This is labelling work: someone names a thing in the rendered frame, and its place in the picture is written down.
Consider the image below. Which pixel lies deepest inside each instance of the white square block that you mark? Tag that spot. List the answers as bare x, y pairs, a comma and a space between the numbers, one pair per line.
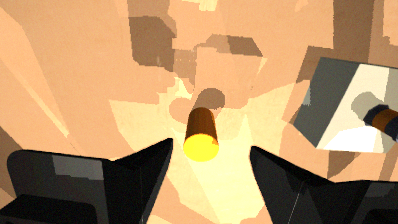
340, 96

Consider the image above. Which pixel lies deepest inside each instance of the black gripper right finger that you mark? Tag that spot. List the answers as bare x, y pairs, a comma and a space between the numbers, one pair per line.
294, 195

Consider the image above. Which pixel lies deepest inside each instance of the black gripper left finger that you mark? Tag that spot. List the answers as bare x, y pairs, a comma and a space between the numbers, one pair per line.
122, 191

